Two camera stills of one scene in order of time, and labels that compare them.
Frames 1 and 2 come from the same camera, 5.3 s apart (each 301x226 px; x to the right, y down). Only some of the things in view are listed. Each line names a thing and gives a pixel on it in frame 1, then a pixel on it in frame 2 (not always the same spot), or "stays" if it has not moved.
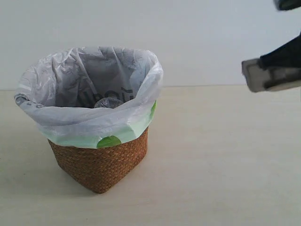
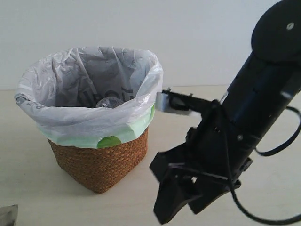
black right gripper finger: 287,55 → 212,158
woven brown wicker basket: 96,169 stays
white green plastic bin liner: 60,89 stays
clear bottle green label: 108,102 stays
